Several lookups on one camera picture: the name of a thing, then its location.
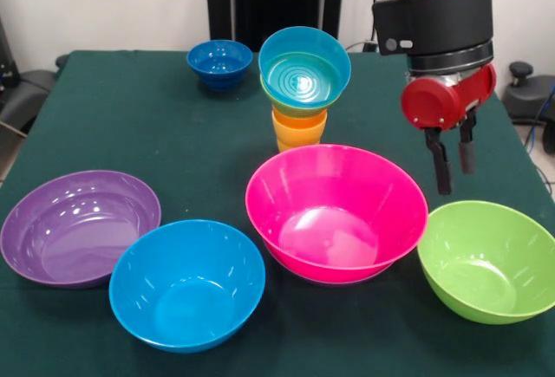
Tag black chair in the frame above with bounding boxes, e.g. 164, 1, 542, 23
0, 17, 70, 135

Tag black knobbed equipment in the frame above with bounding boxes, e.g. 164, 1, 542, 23
506, 61, 555, 157

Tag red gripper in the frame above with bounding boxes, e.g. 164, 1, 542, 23
401, 62, 499, 197

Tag yellow cup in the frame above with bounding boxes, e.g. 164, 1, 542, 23
273, 119, 328, 153

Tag large blue bowl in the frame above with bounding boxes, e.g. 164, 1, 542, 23
108, 218, 266, 354

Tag black cables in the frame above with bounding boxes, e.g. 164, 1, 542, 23
340, 0, 391, 54

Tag small green bowl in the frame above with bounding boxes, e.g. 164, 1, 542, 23
259, 74, 348, 120

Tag dark green table cloth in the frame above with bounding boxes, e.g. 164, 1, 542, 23
0, 50, 555, 377

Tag small light blue bowl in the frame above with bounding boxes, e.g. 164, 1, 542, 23
258, 27, 353, 110

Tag orange cup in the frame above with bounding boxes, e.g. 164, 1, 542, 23
271, 106, 329, 132

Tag large green bowl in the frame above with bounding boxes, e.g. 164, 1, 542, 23
417, 200, 555, 325

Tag large pink bowl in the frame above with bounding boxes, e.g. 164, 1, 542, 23
245, 144, 430, 285

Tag small dark blue bowl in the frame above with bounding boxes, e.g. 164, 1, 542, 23
187, 40, 254, 92

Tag purple bowl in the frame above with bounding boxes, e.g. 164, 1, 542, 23
0, 170, 162, 289
286, 266, 395, 289

